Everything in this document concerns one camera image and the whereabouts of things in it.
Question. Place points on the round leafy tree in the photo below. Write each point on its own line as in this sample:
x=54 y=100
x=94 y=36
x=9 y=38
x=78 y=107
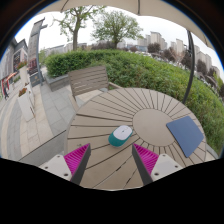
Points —
x=116 y=26

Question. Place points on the sparse-leaved tree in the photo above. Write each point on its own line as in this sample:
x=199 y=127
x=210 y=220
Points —
x=76 y=26

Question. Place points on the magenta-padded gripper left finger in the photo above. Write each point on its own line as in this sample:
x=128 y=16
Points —
x=56 y=165

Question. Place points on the white flower planter box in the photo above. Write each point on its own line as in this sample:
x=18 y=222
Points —
x=26 y=105

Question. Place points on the dark storefront building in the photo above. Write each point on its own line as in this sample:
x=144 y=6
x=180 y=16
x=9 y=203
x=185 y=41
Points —
x=15 y=55

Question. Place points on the distant apartment buildings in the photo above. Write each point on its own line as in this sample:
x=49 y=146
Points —
x=155 y=37

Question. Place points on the white and teal computer mouse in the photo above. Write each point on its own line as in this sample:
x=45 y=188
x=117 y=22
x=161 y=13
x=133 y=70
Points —
x=120 y=134

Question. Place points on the grey slatted wooden chair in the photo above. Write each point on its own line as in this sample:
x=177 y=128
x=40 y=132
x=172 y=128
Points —
x=88 y=79

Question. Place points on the beige parasol canopy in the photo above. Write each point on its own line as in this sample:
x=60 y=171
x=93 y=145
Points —
x=110 y=4

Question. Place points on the tall grey sign pillar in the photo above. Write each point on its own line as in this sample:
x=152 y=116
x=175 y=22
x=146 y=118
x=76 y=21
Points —
x=33 y=50

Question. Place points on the dark curved parasol pole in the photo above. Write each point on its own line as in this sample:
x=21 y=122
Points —
x=190 y=66

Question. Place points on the green hedge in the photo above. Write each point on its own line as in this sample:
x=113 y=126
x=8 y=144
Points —
x=150 y=71

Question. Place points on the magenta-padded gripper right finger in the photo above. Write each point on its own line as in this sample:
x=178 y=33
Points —
x=165 y=165

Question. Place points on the dark blue mouse pad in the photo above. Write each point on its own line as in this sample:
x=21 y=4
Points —
x=185 y=134

